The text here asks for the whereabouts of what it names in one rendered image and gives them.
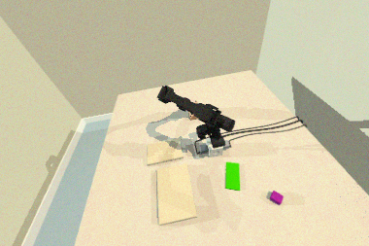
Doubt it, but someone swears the small magenta block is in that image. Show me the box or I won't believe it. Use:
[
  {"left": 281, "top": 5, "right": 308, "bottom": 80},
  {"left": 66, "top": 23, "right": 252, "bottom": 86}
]
[{"left": 270, "top": 191, "right": 284, "bottom": 205}]

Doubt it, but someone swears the bright green rectangular block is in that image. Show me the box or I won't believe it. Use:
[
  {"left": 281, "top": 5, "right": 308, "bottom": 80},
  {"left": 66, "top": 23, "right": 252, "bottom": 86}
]
[{"left": 226, "top": 162, "right": 240, "bottom": 191}]

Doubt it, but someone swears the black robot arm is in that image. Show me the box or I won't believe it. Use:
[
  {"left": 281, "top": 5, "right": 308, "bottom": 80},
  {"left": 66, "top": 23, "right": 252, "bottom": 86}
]
[{"left": 157, "top": 86, "right": 235, "bottom": 139}]

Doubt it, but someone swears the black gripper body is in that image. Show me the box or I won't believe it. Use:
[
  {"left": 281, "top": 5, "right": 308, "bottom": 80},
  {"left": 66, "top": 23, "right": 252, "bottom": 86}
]
[{"left": 207, "top": 124, "right": 225, "bottom": 149}]

